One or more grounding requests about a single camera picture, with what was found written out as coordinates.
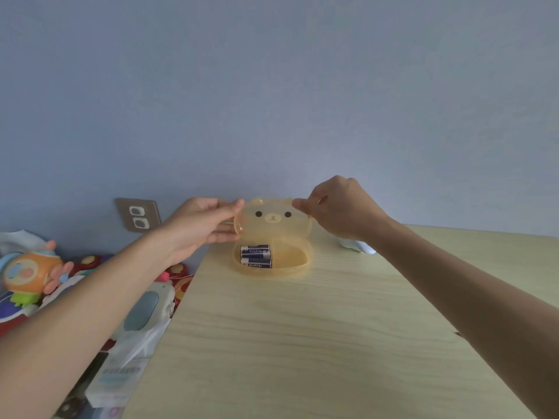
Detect person's right hand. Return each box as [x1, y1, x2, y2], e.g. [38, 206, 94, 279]
[291, 175, 394, 243]

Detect orange bear-shaped plastic box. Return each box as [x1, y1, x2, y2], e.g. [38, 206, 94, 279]
[231, 197, 315, 278]

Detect person's left hand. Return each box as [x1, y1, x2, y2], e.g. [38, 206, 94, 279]
[158, 197, 246, 268]

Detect white storage bin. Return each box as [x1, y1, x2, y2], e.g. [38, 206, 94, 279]
[0, 230, 49, 259]

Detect white light-blue paper bag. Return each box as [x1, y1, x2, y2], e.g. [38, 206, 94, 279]
[84, 317, 172, 409]

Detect person's left forearm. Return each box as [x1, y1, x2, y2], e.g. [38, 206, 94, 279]
[0, 224, 178, 419]

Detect beige wall socket plate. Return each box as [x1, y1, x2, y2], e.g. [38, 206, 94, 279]
[114, 197, 163, 235]

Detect light blue airplane toy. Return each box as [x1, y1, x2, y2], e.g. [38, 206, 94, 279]
[338, 237, 378, 255]

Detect person's right forearm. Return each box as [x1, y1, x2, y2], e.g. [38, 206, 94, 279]
[369, 218, 559, 419]

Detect orange round toy pink hands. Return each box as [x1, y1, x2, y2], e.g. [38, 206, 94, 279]
[1, 239, 76, 307]

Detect white board with coloured ovals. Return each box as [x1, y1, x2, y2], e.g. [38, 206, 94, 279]
[39, 274, 176, 342]

